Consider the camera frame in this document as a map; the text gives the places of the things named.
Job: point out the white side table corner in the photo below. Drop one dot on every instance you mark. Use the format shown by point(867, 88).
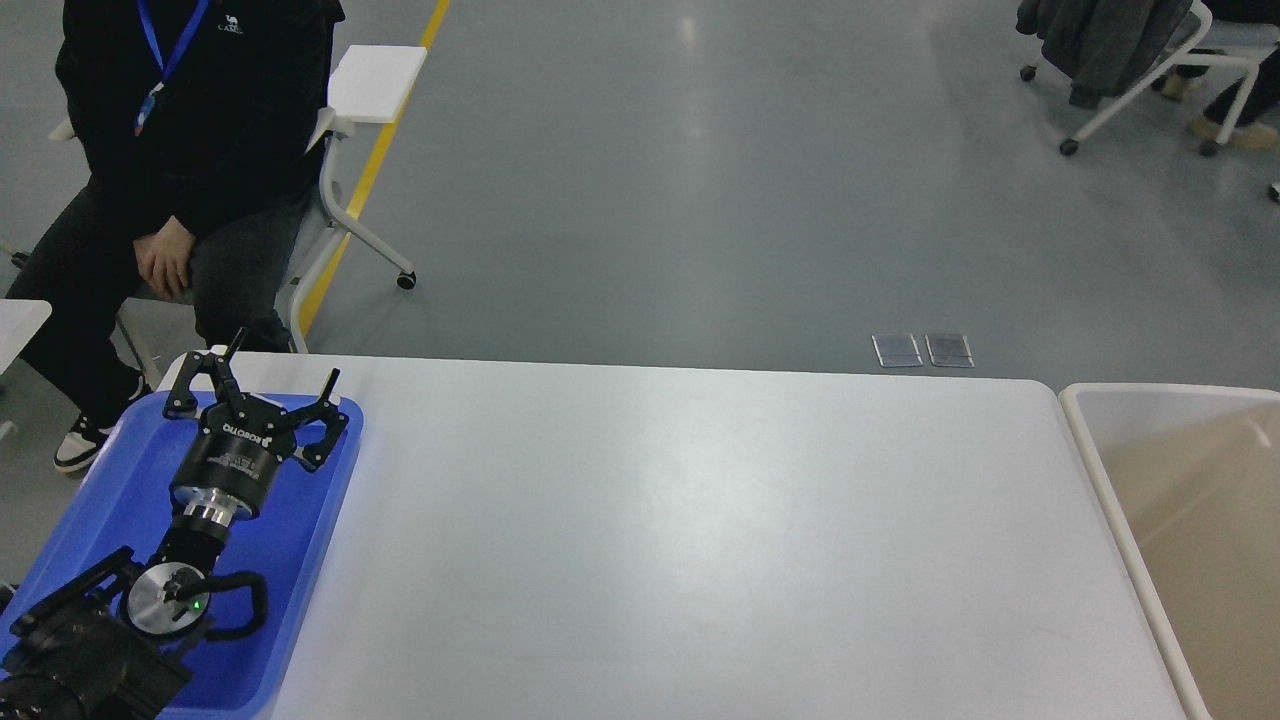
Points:
point(20, 320)

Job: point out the blue plastic tray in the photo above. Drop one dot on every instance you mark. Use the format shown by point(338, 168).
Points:
point(190, 560)

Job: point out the seated person in black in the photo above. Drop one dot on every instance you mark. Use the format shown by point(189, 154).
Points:
point(200, 110)

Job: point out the white chair with grey coat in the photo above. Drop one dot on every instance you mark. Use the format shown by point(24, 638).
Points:
point(1112, 50)

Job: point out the metal floor plate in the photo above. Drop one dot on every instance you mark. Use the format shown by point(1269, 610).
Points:
point(949, 350)
point(895, 351)

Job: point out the left metal floor plate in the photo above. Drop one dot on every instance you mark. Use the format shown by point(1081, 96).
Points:
point(895, 351)

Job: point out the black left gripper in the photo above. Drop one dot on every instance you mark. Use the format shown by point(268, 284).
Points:
point(242, 442)

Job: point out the beige plastic bin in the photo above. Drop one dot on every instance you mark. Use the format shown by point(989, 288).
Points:
point(1188, 480)

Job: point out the seated person's hand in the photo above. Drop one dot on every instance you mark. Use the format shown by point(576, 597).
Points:
point(162, 258)

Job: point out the right metal floor plate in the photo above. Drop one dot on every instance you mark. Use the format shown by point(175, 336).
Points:
point(949, 350)

